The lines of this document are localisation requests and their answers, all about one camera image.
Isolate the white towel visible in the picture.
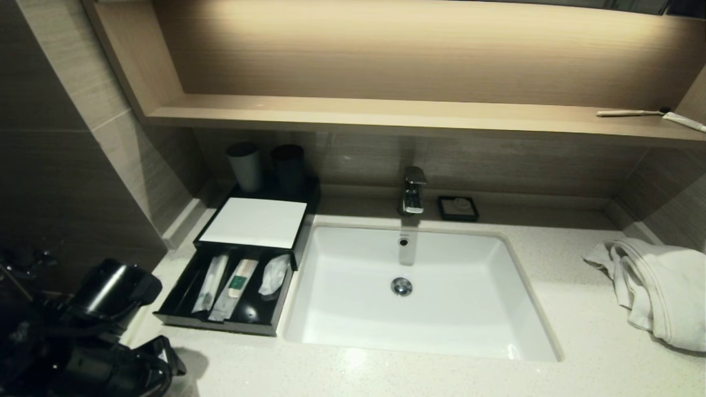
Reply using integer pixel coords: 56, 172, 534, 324
582, 237, 706, 353

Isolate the black cup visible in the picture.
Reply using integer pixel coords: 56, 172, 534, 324
270, 144, 306, 195

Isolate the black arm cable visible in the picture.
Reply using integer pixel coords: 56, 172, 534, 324
110, 335, 187, 397

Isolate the black square soap dish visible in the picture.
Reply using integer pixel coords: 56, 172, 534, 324
437, 195, 480, 223

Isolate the clear plastic packet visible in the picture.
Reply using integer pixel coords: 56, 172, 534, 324
258, 254, 291, 301

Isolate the black glossy box drawer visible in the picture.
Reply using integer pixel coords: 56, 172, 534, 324
153, 245, 298, 337

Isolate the green label sachet in drawer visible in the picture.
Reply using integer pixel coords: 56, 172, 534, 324
208, 258, 260, 323

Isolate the grey cup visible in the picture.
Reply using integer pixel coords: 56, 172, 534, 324
226, 142, 263, 194

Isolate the white toothpaste tube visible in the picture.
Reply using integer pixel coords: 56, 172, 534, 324
661, 111, 706, 134

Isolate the white ceramic sink basin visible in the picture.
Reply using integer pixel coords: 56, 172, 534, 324
283, 222, 564, 363

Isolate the wooden wall shelf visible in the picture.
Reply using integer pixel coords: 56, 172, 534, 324
145, 93, 706, 148

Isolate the chrome sink faucet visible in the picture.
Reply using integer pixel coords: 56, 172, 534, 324
398, 167, 427, 217

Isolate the white packet green print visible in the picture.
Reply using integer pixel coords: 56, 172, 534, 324
191, 253, 229, 314

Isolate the beige toothbrush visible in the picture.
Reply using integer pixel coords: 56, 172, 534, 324
596, 106, 671, 118

